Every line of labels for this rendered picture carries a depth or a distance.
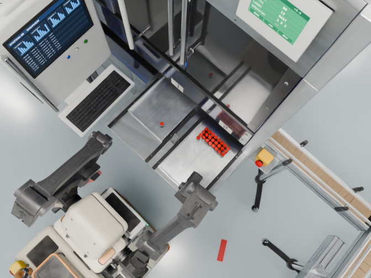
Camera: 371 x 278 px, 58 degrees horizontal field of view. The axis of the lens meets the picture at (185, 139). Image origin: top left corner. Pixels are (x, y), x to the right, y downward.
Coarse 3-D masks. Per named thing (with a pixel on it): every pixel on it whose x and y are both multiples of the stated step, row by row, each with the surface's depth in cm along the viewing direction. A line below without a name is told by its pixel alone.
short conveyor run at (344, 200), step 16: (272, 144) 180; (288, 144) 180; (304, 144) 176; (288, 160) 171; (304, 160) 178; (304, 176) 175; (320, 176) 176; (336, 176) 176; (320, 192) 175; (336, 192) 174; (352, 192) 170; (336, 208) 174; (352, 208) 168; (368, 208) 172; (352, 224) 177; (368, 224) 172
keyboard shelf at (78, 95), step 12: (108, 72) 201; (120, 72) 201; (84, 84) 199; (96, 84) 199; (132, 84) 199; (72, 96) 197; (84, 96) 196; (120, 96) 197; (72, 108) 194; (108, 108) 195; (96, 120) 193; (84, 132) 191
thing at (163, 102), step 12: (156, 84) 190; (168, 84) 192; (144, 96) 188; (156, 96) 190; (168, 96) 190; (180, 96) 190; (132, 108) 187; (144, 108) 188; (156, 108) 188; (168, 108) 188; (180, 108) 188; (192, 108) 188; (144, 120) 186; (156, 120) 186; (168, 120) 186; (180, 120) 186; (156, 132) 184; (168, 132) 184
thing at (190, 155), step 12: (192, 132) 183; (180, 144) 179; (192, 144) 183; (204, 144) 183; (168, 156) 178; (180, 156) 181; (192, 156) 181; (204, 156) 182; (216, 156) 182; (228, 156) 182; (168, 168) 179; (180, 168) 179; (192, 168) 180; (204, 168) 180; (216, 168) 180; (180, 180) 178; (204, 180) 178
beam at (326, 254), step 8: (328, 240) 209; (336, 240) 206; (320, 248) 211; (328, 248) 203; (336, 248) 203; (312, 256) 212; (320, 256) 202; (328, 256) 202; (336, 256) 202; (312, 264) 203; (320, 264) 201; (328, 264) 201; (304, 272) 204; (312, 272) 199
